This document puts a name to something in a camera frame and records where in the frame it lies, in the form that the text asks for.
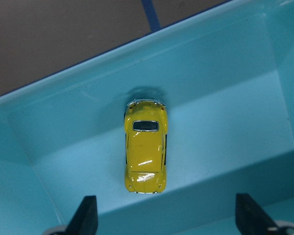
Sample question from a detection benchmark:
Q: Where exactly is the light blue plastic bin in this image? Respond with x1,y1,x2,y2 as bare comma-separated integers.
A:
0,0,294,235

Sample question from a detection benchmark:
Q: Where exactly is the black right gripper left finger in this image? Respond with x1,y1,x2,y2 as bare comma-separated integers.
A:
65,195,98,235

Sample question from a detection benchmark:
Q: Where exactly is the brown paper table cover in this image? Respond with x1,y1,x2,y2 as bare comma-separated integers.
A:
0,0,221,96

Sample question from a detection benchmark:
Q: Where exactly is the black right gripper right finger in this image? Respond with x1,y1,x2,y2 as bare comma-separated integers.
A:
235,193,279,235

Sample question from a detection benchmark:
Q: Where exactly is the yellow toy beetle car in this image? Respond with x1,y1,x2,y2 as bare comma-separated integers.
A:
124,99,168,194

